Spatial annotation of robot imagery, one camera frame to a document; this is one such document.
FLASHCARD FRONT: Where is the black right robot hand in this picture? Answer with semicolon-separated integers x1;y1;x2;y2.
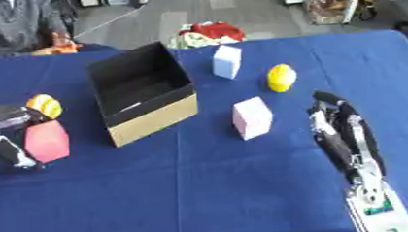
305;88;390;187

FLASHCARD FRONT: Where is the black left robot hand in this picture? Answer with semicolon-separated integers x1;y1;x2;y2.
0;102;55;173

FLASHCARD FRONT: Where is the pink block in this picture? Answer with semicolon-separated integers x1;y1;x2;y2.
21;118;74;165

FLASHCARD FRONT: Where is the cardboard box with black inside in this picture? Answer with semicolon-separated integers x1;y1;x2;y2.
85;40;202;149

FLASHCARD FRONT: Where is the yellow and orange toy fruit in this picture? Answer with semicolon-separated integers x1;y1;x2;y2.
24;93;65;121

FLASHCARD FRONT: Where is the pale pink cube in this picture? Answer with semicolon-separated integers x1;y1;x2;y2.
230;95;277;143

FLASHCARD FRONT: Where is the orange object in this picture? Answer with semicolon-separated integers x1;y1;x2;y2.
31;41;80;57

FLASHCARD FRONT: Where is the person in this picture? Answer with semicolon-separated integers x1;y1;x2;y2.
0;0;84;58

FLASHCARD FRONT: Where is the white and brown furniture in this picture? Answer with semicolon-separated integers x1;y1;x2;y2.
276;0;382;27

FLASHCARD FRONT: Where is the white block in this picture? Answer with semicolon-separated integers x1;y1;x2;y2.
209;44;246;81

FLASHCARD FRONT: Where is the pile of red and white items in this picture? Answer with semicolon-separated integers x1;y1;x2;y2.
167;19;248;50

